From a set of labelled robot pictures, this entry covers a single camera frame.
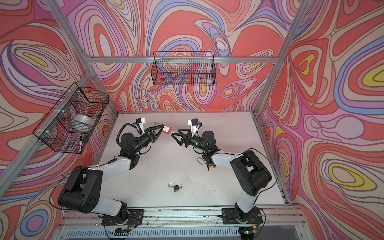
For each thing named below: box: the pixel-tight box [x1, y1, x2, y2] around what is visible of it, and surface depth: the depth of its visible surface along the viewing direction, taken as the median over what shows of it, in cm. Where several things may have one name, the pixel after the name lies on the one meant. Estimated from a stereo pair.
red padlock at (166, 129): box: [154, 122, 172, 135], surface depth 79 cm
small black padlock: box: [168, 182, 180, 192], surface depth 84 cm
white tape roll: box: [71, 114, 95, 128], surface depth 73 cm
